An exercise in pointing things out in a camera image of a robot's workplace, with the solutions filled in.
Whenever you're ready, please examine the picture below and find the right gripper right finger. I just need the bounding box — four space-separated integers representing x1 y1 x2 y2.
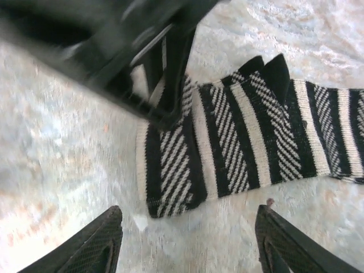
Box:
254 204 364 273

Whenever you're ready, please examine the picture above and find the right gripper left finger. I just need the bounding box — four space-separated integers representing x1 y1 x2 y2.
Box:
16 206 124 273

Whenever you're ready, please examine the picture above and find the black and white striped sock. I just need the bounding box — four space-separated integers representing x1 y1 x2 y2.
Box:
129 35 364 220

